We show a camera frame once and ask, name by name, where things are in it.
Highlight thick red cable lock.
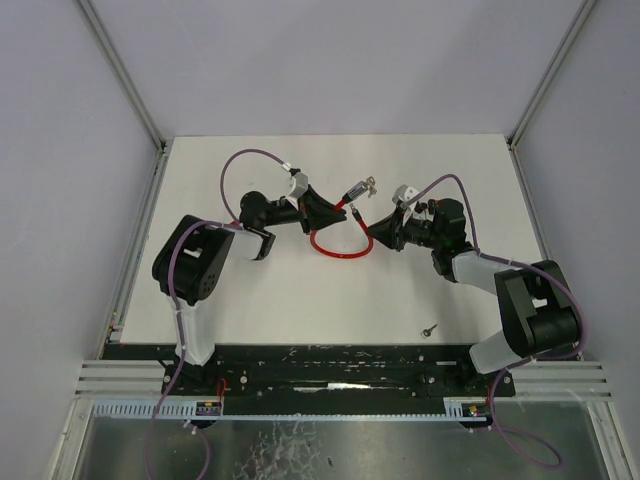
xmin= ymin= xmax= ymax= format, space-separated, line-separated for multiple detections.
xmin=309 ymin=181 xmax=375 ymax=261

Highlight cable lock keys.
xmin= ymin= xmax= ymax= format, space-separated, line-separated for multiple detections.
xmin=364 ymin=176 xmax=377 ymax=198

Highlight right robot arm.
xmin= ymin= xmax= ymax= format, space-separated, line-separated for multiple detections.
xmin=368 ymin=198 xmax=584 ymax=374

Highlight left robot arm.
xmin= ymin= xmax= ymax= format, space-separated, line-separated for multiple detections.
xmin=152 ymin=187 xmax=349 ymax=366

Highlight brass padlock key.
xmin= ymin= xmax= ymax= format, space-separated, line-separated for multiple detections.
xmin=421 ymin=324 xmax=437 ymax=338

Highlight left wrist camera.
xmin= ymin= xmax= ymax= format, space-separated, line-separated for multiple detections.
xmin=286 ymin=171 xmax=309 ymax=201

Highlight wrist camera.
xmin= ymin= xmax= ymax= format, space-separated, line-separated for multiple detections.
xmin=392 ymin=184 xmax=419 ymax=210
xmin=286 ymin=171 xmax=309 ymax=201

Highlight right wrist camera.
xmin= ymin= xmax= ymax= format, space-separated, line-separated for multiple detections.
xmin=392 ymin=184 xmax=419 ymax=210

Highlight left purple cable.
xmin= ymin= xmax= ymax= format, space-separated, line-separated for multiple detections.
xmin=144 ymin=147 xmax=294 ymax=480

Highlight purple cable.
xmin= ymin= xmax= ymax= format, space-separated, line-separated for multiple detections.
xmin=414 ymin=173 xmax=594 ymax=470
xmin=144 ymin=147 xmax=294 ymax=480

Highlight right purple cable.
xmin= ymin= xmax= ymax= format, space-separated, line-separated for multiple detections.
xmin=414 ymin=173 xmax=594 ymax=470

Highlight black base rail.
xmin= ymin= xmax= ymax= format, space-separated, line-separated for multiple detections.
xmin=164 ymin=345 xmax=515 ymax=416

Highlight white cable duct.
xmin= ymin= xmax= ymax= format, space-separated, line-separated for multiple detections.
xmin=93 ymin=399 xmax=221 ymax=420

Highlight left aluminium frame post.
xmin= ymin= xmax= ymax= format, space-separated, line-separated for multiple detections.
xmin=73 ymin=0 xmax=167 ymax=151

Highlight aluminium frame post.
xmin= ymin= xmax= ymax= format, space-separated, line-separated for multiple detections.
xmin=506 ymin=0 xmax=599 ymax=151
xmin=73 ymin=0 xmax=167 ymax=151

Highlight right aluminium frame post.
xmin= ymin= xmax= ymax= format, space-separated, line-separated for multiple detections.
xmin=506 ymin=0 xmax=599 ymax=151

